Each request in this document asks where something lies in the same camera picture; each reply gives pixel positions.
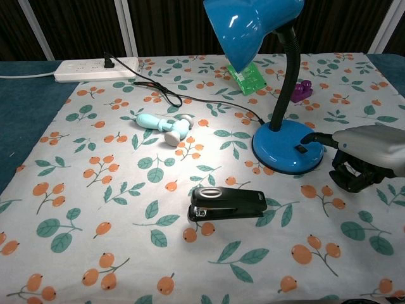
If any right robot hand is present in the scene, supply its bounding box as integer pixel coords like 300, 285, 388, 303
300, 123, 405, 194

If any blue desk lamp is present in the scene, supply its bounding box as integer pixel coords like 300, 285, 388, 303
202, 0, 325, 175

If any purple toy block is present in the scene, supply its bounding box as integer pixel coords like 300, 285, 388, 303
290, 80, 314, 103

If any black stapler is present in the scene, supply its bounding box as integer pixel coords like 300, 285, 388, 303
187, 186, 268, 222

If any light blue handheld massager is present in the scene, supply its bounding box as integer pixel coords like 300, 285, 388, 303
136, 113, 196, 148

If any floral print tablecloth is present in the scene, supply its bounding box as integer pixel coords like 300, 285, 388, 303
0, 53, 405, 304

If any white power strip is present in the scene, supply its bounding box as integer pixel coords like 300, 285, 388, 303
53, 56, 140, 84

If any teal blue cloth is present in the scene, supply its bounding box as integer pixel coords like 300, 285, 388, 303
0, 60, 78, 194

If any black power cable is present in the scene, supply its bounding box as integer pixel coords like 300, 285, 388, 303
109, 55, 266, 125

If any white power strip cable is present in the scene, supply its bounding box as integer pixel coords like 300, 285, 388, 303
0, 71, 56, 80

